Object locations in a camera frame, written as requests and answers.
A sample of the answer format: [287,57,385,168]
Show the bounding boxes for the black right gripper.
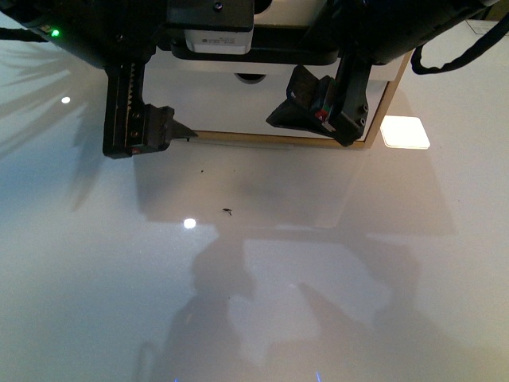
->
[266,0,494,147]

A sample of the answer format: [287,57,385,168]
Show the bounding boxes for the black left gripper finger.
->
[103,62,197,159]

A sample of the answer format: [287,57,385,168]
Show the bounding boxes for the light wooden drawer cabinet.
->
[196,53,411,150]

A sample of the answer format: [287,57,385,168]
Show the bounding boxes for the label sticker on table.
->
[466,19,499,36]

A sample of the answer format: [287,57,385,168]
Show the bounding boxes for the black cable loop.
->
[410,7,509,76]

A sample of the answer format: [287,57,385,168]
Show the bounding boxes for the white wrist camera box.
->
[184,29,254,55]

